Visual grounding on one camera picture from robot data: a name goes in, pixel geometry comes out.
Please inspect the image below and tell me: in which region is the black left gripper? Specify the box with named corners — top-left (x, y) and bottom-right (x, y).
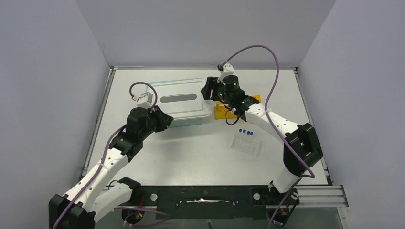
top-left (139, 105), bottom-right (173, 140)

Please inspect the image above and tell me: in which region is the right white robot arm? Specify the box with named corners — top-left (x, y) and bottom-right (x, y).
top-left (201, 75), bottom-right (323, 204)

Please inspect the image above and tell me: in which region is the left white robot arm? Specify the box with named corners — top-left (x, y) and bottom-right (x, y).
top-left (48, 106), bottom-right (174, 229)

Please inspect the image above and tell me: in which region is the yellow test tube rack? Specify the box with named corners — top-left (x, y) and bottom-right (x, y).
top-left (214, 95), bottom-right (262, 120)

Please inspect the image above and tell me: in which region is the teal plastic bin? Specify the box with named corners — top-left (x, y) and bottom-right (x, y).
top-left (149, 78), bottom-right (212, 128)

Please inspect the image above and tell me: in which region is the blue capped tube box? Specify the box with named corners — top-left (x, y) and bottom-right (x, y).
top-left (230, 128), bottom-right (263, 157)

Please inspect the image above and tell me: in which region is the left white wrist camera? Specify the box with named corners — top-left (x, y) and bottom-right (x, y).
top-left (136, 92), bottom-right (154, 109)

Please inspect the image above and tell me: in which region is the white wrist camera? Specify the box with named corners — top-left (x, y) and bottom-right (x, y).
top-left (136, 92), bottom-right (154, 109)
top-left (217, 63), bottom-right (234, 82)

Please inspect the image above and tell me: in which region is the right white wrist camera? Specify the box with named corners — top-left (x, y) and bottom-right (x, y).
top-left (217, 63), bottom-right (234, 82)

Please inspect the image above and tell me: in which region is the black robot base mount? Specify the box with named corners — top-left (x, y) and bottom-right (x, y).
top-left (107, 177), bottom-right (300, 226)

